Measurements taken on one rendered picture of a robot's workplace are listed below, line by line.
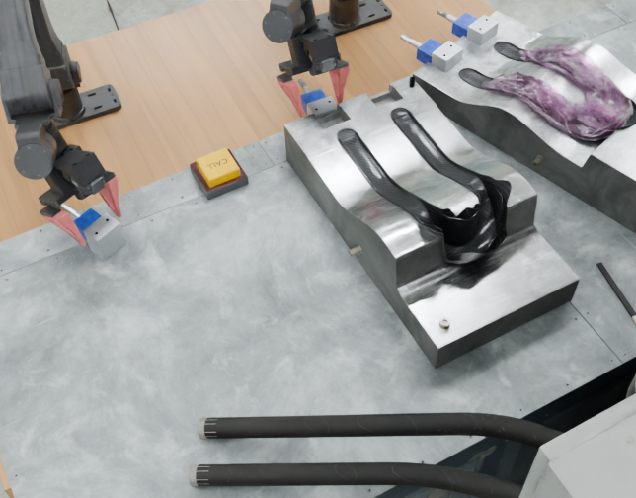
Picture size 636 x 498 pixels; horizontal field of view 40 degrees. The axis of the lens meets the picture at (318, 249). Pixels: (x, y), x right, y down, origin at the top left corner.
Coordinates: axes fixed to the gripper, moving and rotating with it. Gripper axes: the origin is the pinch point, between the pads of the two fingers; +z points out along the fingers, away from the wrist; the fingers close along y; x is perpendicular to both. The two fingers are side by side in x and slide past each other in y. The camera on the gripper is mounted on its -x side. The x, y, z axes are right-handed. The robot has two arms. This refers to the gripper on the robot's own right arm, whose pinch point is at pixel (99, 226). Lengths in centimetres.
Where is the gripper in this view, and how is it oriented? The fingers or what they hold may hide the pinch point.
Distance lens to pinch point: 150.9
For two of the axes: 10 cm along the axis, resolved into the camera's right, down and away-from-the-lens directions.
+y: 6.5, -6.1, 4.5
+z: 3.9, 7.8, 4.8
